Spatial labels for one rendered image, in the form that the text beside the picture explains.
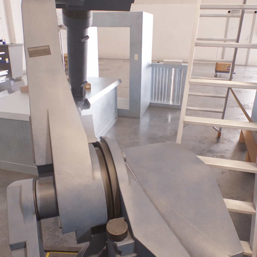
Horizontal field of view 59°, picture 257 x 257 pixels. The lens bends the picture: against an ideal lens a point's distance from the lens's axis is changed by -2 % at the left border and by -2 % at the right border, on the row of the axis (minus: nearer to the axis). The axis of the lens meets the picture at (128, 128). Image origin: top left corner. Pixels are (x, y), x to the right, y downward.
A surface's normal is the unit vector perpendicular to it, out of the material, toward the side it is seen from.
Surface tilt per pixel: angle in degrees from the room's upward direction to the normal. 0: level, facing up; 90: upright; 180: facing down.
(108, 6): 127
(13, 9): 90
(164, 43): 90
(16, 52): 96
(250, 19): 90
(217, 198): 16
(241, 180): 0
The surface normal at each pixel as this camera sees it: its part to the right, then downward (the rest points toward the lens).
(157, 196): 0.09, -0.78
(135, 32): -0.31, 0.37
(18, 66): 0.95, 0.22
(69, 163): 0.22, -0.42
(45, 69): 0.27, -0.18
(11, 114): -0.23, 0.00
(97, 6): 0.25, 0.85
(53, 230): 0.00, -0.92
